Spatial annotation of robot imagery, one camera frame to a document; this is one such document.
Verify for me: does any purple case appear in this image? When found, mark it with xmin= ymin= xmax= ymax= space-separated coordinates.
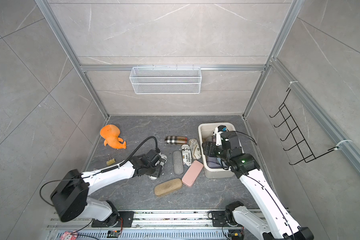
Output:
xmin=207 ymin=161 xmax=224 ymax=169

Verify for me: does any beige plastic storage bin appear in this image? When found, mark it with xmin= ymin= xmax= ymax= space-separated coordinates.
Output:
xmin=198 ymin=123 xmax=244 ymax=179

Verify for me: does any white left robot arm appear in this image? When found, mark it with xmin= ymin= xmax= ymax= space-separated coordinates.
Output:
xmin=48 ymin=140 xmax=167 ymax=227

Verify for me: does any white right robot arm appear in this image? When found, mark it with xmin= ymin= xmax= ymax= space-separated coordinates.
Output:
xmin=202 ymin=125 xmax=314 ymax=240

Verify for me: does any map print glasses case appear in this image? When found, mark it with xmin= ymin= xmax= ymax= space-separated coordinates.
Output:
xmin=188 ymin=139 xmax=202 ymax=160

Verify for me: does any plaid glasses case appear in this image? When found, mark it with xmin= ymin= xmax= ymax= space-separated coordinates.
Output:
xmin=165 ymin=136 xmax=188 ymax=145

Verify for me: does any newspaper print case centre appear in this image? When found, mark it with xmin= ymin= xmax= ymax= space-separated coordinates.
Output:
xmin=181 ymin=145 xmax=193 ymax=167

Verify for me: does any grey fabric case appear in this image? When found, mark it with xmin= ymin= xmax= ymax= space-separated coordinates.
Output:
xmin=173 ymin=151 xmax=184 ymax=175

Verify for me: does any tan fabric case front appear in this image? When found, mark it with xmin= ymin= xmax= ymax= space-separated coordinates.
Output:
xmin=154 ymin=178 xmax=183 ymax=197

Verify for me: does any pink flat case right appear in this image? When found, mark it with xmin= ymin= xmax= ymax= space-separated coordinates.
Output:
xmin=182 ymin=161 xmax=204 ymax=187

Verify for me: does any small yellow clip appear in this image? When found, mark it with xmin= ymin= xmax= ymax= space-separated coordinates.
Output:
xmin=106 ymin=159 xmax=116 ymax=166

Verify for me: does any orange plush toy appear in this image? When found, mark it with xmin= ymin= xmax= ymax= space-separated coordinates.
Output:
xmin=100 ymin=125 xmax=127 ymax=149

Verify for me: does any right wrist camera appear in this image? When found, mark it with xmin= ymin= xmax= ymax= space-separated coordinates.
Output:
xmin=214 ymin=125 xmax=228 ymax=146

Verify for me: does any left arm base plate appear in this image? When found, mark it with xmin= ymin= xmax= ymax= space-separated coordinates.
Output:
xmin=91 ymin=211 xmax=135 ymax=228

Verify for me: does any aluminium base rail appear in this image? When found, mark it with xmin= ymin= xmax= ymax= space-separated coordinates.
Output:
xmin=41 ymin=209 xmax=265 ymax=240

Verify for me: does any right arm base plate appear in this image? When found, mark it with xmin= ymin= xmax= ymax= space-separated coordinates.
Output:
xmin=208 ymin=211 xmax=227 ymax=227

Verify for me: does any white wire mesh basket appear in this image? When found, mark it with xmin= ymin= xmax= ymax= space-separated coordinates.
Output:
xmin=130 ymin=66 xmax=202 ymax=95

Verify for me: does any black wire hook rack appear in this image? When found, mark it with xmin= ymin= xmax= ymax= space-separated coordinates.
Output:
xmin=269 ymin=88 xmax=339 ymax=166

